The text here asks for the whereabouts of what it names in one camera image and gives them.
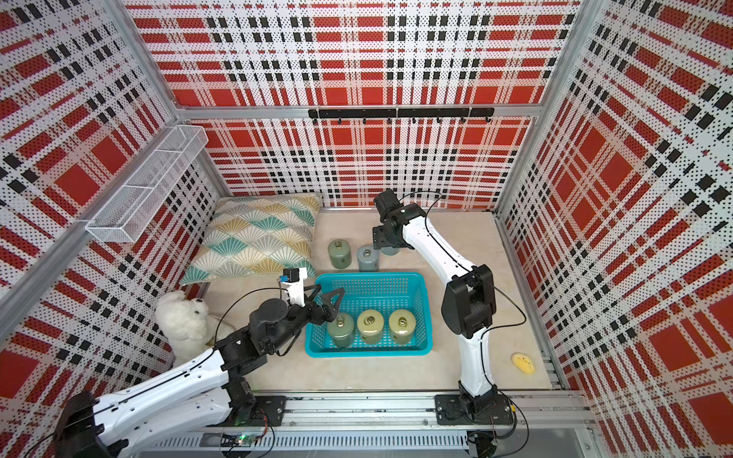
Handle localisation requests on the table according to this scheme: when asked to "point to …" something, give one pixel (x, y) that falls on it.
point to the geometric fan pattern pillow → (256, 236)
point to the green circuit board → (244, 440)
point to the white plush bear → (188, 326)
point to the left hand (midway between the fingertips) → (336, 288)
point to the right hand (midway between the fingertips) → (396, 239)
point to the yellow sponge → (524, 363)
